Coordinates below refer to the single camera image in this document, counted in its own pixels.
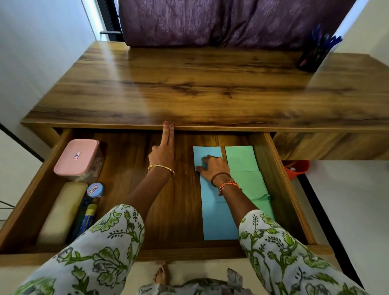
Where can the bunch of blue pens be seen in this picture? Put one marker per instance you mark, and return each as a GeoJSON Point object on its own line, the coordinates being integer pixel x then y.
{"type": "Point", "coordinates": [326, 39]}

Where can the yellow pencil case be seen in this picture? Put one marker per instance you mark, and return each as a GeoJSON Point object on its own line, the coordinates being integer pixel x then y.
{"type": "Point", "coordinates": [62, 212]}

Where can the person's right hand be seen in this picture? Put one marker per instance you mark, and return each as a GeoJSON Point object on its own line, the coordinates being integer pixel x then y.
{"type": "Point", "coordinates": [217, 167]}

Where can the gold bangle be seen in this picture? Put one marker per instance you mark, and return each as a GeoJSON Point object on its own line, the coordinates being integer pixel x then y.
{"type": "Point", "coordinates": [161, 166]}

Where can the yellow and blue highlighter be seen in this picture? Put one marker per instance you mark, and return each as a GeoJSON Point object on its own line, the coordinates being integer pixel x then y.
{"type": "Point", "coordinates": [89, 217]}

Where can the left floral white green sleeve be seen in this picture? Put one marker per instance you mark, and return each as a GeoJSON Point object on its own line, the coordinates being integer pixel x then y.
{"type": "Point", "coordinates": [91, 258]}

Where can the blue sticky pad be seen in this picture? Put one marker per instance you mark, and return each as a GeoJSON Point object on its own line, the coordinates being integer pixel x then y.
{"type": "Point", "coordinates": [208, 191]}
{"type": "Point", "coordinates": [200, 153]}
{"type": "Point", "coordinates": [218, 222]}

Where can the black wall trim strip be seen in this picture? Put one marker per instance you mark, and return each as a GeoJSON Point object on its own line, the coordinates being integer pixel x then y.
{"type": "Point", "coordinates": [21, 143]}

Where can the person's left forearm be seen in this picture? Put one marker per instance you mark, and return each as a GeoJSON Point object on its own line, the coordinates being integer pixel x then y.
{"type": "Point", "coordinates": [146, 197]}

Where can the person's right forearm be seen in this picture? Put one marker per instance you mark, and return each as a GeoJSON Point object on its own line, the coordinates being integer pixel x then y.
{"type": "Point", "coordinates": [237, 203]}

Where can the clear container pink lid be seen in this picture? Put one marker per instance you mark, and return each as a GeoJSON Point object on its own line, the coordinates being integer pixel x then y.
{"type": "Point", "coordinates": [77, 156]}

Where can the floral white green dress front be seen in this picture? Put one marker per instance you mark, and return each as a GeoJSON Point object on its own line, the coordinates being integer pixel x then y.
{"type": "Point", "coordinates": [197, 287]}

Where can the teal paper sheet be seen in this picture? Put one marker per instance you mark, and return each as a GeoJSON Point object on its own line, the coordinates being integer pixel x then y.
{"type": "Point", "coordinates": [241, 158]}

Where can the purple patterned curtain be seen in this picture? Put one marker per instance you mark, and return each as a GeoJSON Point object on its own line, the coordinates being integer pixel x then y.
{"type": "Point", "coordinates": [228, 21]}

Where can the floral white green sleeve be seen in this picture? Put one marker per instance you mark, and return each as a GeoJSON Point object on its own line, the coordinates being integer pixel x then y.
{"type": "Point", "coordinates": [288, 261]}
{"type": "Point", "coordinates": [91, 258]}

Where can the small round blue tape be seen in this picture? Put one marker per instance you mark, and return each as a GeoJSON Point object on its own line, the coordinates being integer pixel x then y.
{"type": "Point", "coordinates": [95, 190]}

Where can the orange bucket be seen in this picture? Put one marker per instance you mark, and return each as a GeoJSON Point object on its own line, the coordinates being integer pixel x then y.
{"type": "Point", "coordinates": [297, 171]}

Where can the black window frame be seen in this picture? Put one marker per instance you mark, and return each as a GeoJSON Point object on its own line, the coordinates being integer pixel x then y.
{"type": "Point", "coordinates": [109, 18]}

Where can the teal grey marker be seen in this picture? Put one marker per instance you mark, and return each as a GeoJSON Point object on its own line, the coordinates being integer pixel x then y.
{"type": "Point", "coordinates": [78, 218]}

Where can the right floral white green sleeve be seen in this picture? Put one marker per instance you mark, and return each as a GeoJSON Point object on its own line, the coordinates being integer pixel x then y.
{"type": "Point", "coordinates": [288, 261]}

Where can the wooden desk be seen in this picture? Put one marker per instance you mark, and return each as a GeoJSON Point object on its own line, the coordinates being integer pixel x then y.
{"type": "Point", "coordinates": [197, 85]}

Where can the person's left hand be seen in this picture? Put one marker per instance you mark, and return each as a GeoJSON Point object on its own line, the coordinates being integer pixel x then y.
{"type": "Point", "coordinates": [162, 155]}

